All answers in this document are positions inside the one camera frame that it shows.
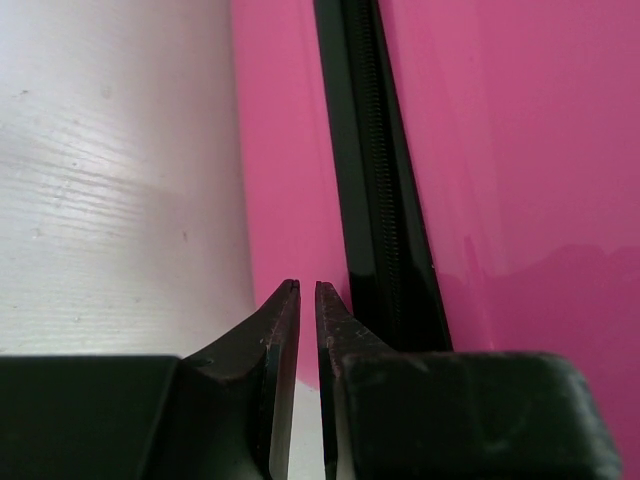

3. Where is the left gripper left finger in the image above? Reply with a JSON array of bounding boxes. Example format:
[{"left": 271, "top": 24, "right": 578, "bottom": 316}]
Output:
[{"left": 1, "top": 280, "right": 300, "bottom": 479}]

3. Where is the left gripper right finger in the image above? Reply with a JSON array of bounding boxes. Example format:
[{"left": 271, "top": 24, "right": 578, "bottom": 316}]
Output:
[{"left": 315, "top": 282, "right": 623, "bottom": 479}]

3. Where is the pink hard-shell suitcase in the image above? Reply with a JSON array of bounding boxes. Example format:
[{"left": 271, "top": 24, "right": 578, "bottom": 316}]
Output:
[{"left": 231, "top": 1, "right": 639, "bottom": 479}]

